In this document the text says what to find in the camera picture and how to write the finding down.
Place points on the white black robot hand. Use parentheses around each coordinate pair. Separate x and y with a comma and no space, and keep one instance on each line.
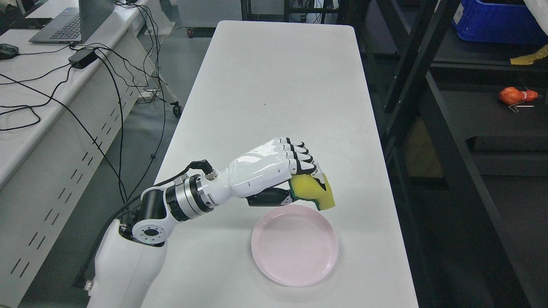
(262,174)

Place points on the green yellow sponge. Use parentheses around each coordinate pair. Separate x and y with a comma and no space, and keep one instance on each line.
(306,187)

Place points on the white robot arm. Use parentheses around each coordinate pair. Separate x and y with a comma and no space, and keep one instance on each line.
(130,255)

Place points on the dark metal shelf rack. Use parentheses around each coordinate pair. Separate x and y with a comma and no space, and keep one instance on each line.
(469,173)

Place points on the orange toy on shelf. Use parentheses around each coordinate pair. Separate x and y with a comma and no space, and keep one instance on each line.
(512,96)

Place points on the pink round plate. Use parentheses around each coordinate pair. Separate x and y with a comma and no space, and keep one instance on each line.
(294,245)

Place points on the white side desk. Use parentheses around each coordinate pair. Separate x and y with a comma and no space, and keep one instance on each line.
(56,123)

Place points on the black power adapter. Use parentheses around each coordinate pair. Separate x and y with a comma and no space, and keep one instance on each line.
(83,57)

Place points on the grey laptop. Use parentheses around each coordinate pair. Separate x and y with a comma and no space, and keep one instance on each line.
(75,24)

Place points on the black phone on desk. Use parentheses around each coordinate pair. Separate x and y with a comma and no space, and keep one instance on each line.
(30,23)

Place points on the blue plastic bin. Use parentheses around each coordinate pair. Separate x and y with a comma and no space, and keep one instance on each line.
(475,20)

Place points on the black computer mouse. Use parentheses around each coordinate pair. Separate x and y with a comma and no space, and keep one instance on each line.
(8,51)

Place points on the yellow tape piece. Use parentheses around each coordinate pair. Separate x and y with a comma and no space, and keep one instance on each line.
(531,58)

